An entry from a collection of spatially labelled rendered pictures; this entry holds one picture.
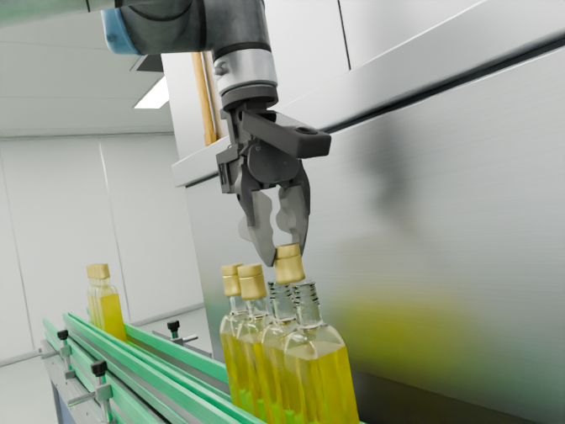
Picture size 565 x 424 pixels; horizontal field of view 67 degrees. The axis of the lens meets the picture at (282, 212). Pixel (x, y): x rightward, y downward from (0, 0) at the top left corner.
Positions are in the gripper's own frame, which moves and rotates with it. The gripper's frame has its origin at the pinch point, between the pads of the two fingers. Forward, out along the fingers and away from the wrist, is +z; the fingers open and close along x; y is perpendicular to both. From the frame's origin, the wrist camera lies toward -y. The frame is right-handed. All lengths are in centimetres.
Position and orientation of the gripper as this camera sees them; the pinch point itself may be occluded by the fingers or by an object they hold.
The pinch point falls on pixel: (286, 252)
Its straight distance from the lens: 52.1
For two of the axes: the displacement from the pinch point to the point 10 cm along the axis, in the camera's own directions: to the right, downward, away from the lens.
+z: 1.7, 9.9, 0.0
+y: -5.6, 1.0, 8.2
